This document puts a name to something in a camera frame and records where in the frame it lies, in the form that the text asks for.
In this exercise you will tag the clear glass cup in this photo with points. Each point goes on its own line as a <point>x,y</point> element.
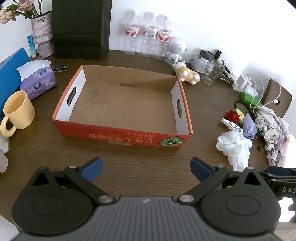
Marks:
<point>212,73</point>

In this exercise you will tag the white charger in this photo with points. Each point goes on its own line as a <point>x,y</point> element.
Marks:
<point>242,83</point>

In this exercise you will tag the blue folder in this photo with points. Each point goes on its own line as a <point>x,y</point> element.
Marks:
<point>9,71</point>

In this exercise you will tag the orange cardboard box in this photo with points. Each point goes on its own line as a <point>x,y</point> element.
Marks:
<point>120,102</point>

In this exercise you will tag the floral cloth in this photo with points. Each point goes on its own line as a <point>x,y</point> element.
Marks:
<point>269,125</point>

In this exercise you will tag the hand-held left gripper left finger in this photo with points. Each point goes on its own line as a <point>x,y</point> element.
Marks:
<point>93,169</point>

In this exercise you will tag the pink artificial flowers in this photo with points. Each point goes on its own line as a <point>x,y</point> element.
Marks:
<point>7,15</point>

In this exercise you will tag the blue tube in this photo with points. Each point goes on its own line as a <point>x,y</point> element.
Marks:
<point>32,45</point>

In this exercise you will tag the clear water bottle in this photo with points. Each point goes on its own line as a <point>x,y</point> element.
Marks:
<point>163,39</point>
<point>149,37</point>
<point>131,34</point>

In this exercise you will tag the green plastic object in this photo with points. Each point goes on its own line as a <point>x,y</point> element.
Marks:
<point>248,98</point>

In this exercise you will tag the pink striped cloth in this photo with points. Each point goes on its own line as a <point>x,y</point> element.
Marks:
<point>281,154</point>

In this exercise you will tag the tan plush toy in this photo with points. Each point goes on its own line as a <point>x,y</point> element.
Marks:
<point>187,74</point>

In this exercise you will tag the person's right hand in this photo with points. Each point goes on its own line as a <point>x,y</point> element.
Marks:
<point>293,212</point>

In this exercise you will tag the brown cardboard piece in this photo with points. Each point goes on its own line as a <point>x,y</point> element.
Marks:
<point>281,102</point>

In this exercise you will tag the black paper bag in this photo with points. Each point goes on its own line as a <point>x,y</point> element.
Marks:
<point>78,27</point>

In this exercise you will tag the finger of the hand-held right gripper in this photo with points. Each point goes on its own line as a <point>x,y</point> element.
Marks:
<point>279,172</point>

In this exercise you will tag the green tissue pack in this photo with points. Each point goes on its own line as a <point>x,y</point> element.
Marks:
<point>240,113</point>

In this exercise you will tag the yellow mug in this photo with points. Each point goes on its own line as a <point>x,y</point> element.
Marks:
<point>20,111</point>

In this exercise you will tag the purple tissue pack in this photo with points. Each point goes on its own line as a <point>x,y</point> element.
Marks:
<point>39,82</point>

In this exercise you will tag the red rose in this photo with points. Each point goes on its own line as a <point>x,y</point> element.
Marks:
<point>232,115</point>

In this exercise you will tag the pale ribbed vase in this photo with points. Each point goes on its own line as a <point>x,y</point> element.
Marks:
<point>42,34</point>

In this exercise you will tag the white robot toy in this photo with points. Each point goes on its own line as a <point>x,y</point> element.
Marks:
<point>177,46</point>

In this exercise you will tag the black card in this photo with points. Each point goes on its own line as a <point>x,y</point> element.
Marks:
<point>60,68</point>

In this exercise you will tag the white plastic bag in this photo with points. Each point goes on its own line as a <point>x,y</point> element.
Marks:
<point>235,146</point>

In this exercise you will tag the brown wooden desk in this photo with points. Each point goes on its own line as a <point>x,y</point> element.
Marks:
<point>138,162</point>

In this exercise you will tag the black device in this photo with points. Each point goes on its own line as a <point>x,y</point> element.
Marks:
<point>211,54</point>

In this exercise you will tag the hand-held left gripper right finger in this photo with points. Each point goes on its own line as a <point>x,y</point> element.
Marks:
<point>200,169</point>

